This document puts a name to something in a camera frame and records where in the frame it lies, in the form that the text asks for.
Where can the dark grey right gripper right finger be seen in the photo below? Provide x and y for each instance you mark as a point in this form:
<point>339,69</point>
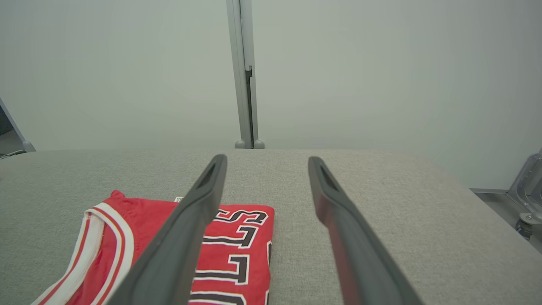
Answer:
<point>355,254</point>

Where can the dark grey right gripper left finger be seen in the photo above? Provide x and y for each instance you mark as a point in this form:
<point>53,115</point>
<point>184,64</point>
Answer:
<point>178,245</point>

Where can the red basketball jersey white trim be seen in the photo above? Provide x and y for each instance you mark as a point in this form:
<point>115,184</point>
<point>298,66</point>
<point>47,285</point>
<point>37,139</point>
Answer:
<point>144,228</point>

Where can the grey partition post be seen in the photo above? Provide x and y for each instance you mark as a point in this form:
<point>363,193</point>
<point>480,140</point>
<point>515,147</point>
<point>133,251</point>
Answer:
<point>245,63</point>

